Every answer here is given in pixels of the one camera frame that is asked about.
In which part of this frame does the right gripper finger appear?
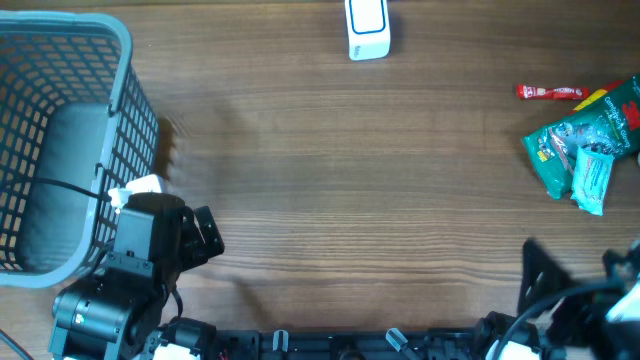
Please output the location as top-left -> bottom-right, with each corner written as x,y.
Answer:
517,238 -> 575,315
602,240 -> 639,285

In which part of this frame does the mint green tissue pack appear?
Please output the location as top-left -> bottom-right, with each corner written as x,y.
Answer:
571,148 -> 615,216

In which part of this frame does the green 3M gloves package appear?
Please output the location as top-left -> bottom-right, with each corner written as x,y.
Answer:
522,75 -> 639,199

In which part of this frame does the red sauce bottle green cap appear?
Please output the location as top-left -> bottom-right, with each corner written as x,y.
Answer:
572,80 -> 623,113

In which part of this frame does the red Nescafe coffee stick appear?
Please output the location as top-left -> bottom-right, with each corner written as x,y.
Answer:
516,84 -> 590,100

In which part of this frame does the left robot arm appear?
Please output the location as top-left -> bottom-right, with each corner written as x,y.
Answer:
49,193 -> 224,359

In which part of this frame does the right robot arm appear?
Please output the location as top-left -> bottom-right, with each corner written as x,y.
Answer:
470,238 -> 639,359

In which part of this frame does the white barcode scanner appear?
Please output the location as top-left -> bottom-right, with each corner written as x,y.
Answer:
344,0 -> 391,61

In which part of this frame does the grey plastic mesh basket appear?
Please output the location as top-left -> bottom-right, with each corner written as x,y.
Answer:
1,11 -> 159,288

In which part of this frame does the black aluminium mounting rail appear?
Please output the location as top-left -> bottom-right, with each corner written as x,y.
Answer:
144,327 -> 501,360

